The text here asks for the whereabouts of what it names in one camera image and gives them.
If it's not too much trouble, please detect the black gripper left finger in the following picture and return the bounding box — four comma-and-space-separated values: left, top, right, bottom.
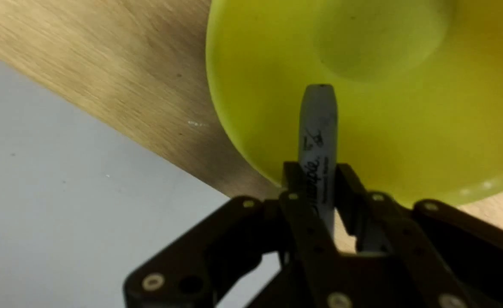
123, 162, 354, 308

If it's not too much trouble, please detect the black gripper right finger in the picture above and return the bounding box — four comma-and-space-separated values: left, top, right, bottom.
336, 164, 503, 308

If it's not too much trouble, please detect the grey Sharpie marker pen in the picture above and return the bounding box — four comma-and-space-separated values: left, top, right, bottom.
298, 83, 337, 232

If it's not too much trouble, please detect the yellow plastic bowl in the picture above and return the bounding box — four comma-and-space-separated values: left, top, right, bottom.
206, 0, 503, 205

